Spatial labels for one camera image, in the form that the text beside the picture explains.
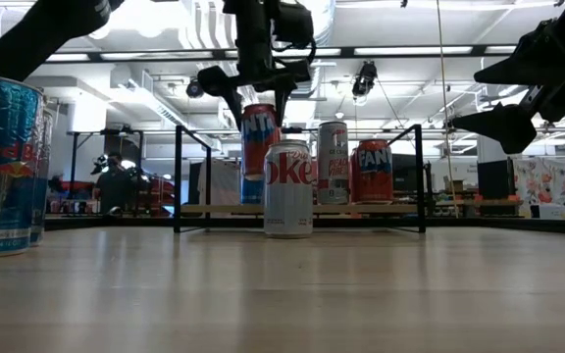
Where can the black aluminium table frame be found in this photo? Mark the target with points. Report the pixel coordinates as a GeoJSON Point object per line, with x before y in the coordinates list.
{"type": "Point", "coordinates": [508, 225]}

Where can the orange Fanta can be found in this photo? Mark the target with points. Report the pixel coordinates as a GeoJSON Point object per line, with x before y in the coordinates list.
{"type": "Point", "coordinates": [260, 147]}

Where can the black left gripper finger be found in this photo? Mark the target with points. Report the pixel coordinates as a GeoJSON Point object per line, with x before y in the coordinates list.
{"type": "Point", "coordinates": [219, 83]}
{"type": "Point", "coordinates": [282, 100]}

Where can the black ceiling camera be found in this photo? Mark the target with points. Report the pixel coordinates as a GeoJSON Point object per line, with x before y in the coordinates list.
{"type": "Point", "coordinates": [366, 78]}

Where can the white Celsius can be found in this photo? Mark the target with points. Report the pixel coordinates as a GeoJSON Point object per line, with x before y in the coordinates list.
{"type": "Point", "coordinates": [332, 166]}

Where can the black overhead light bar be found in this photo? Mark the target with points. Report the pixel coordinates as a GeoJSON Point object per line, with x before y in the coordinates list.
{"type": "Point", "coordinates": [478, 50]}

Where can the floral printed cloth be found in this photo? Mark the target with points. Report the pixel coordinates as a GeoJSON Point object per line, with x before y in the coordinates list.
{"type": "Point", "coordinates": [547, 186]}

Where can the silver Diet Coke can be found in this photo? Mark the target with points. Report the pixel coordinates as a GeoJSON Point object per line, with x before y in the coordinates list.
{"type": "Point", "coordinates": [287, 196]}

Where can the black cabinet box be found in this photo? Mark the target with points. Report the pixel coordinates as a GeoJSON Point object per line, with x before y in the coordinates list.
{"type": "Point", "coordinates": [493, 179]}

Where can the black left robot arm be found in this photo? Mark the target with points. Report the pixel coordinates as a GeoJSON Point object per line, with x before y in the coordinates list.
{"type": "Point", "coordinates": [42, 29]}

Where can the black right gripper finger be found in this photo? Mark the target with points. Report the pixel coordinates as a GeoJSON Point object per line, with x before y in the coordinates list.
{"type": "Point", "coordinates": [528, 64]}
{"type": "Point", "coordinates": [508, 127]}

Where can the blue silver Red Bull can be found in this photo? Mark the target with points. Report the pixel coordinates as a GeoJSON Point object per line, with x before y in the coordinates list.
{"type": "Point", "coordinates": [252, 191]}
{"type": "Point", "coordinates": [43, 196]}
{"type": "Point", "coordinates": [3, 171]}

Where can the person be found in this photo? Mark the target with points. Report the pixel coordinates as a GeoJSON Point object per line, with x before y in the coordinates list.
{"type": "Point", "coordinates": [113, 191]}

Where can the wooden shelf with black frame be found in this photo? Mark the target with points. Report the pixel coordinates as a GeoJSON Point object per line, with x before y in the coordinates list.
{"type": "Point", "coordinates": [223, 210]}

